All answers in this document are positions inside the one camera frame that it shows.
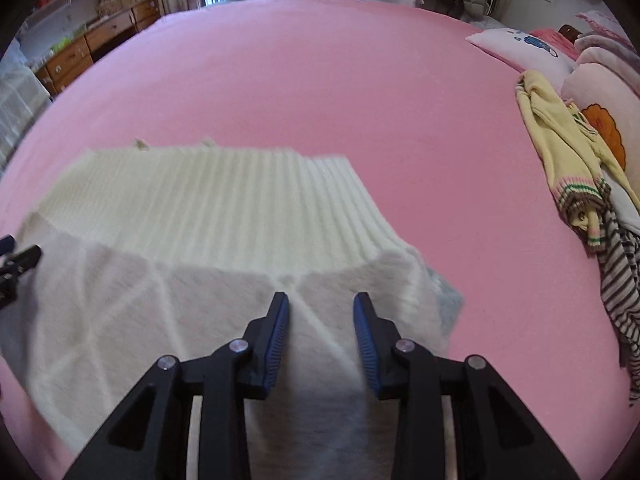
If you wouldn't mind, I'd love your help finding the yellow knit sweater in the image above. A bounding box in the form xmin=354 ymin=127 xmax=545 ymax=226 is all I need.
xmin=515 ymin=70 xmax=613 ymax=253

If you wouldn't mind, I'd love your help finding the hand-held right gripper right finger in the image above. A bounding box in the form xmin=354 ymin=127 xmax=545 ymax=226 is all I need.
xmin=352 ymin=291 xmax=581 ymax=480

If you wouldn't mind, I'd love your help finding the wooden desk with drawers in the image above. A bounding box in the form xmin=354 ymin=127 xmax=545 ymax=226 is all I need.
xmin=35 ymin=0 xmax=161 ymax=98

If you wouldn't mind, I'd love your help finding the stack of pink blankets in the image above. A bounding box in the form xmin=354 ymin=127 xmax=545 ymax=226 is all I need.
xmin=575 ymin=10 xmax=640 ymax=91

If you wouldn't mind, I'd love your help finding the red pink pillow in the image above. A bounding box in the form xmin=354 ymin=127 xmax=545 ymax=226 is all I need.
xmin=530 ymin=29 xmax=576 ymax=53

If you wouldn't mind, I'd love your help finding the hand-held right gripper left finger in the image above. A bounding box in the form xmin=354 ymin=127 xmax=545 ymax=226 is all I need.
xmin=62 ymin=291 xmax=291 ymax=480

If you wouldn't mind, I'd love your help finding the striped garment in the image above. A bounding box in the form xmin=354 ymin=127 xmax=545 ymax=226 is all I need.
xmin=592 ymin=185 xmax=640 ymax=403

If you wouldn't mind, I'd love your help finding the pink bed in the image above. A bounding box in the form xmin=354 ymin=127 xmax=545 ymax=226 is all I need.
xmin=0 ymin=0 xmax=640 ymax=480

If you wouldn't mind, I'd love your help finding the pale white garment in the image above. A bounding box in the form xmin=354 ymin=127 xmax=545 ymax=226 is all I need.
xmin=600 ymin=160 xmax=640 ymax=236

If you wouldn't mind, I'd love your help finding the pillow with orange cartoon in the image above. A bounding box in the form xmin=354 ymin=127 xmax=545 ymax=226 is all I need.
xmin=560 ymin=62 xmax=640 ymax=181

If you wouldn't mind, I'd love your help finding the white pillow with blue print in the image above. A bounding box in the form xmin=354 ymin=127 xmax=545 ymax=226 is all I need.
xmin=465 ymin=27 xmax=576 ymax=73

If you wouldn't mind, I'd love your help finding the grey diamond knit sweater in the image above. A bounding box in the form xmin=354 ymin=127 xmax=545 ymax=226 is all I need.
xmin=0 ymin=136 xmax=466 ymax=480

